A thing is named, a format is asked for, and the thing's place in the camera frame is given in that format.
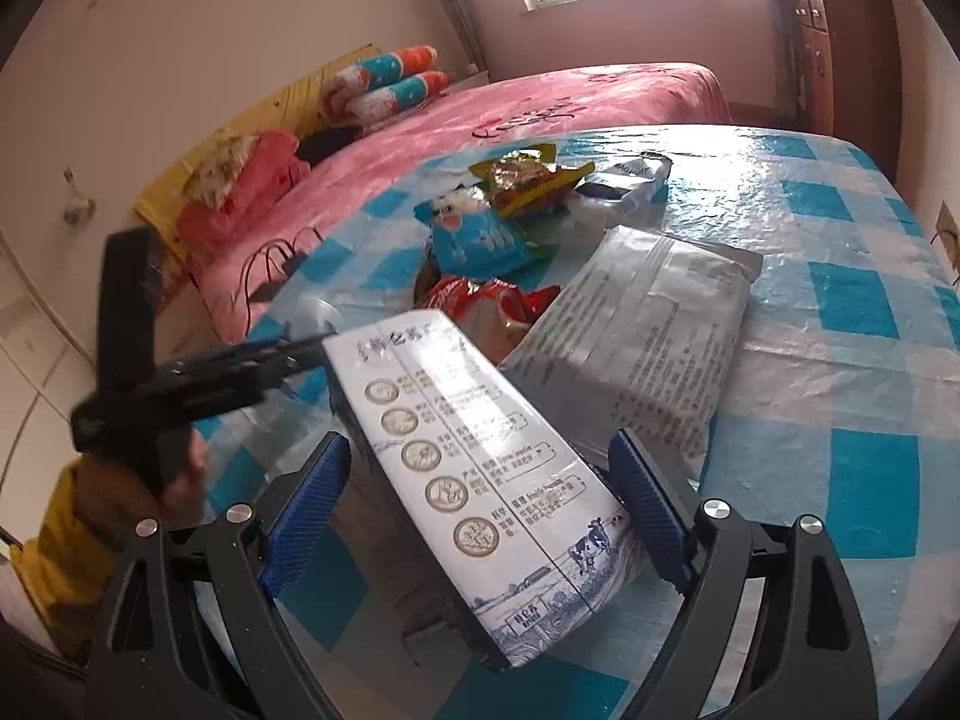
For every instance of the wooden wardrobe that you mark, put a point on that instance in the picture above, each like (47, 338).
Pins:
(847, 52)

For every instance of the pink folded blanket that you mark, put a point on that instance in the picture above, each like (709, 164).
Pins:
(255, 187)

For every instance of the white standing air conditioner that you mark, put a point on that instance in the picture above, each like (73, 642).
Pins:
(461, 0)

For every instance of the blue snack packet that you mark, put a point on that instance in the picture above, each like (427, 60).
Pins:
(480, 236)

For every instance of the pink bed sheet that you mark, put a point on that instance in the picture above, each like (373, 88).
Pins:
(465, 120)

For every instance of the red snack packet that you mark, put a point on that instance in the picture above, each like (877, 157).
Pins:
(465, 296)

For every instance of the silver dark foil packet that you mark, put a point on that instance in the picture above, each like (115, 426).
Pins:
(630, 180)

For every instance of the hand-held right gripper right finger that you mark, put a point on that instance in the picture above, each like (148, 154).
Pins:
(652, 510)

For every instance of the person's left hand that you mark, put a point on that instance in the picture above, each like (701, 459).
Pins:
(187, 472)

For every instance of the silver foil bag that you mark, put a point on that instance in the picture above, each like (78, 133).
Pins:
(645, 315)

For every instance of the person's left forearm yellow sleeve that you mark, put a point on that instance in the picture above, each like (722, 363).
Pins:
(71, 555)

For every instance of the floral pillow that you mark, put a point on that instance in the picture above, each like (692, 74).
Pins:
(217, 169)

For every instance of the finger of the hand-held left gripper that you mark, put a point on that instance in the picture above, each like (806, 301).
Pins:
(300, 349)

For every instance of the yellow green snack packet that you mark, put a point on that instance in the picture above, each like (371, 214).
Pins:
(525, 180)

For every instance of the white blue milk carton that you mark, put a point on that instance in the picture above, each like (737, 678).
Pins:
(465, 465)

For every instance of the wall hook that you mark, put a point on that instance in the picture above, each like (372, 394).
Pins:
(75, 202)

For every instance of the black cloth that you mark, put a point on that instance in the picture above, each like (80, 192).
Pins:
(326, 144)

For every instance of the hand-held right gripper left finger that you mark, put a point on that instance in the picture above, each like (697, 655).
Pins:
(311, 510)

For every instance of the blue checked tablecloth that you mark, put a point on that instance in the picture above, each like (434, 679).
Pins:
(825, 360)

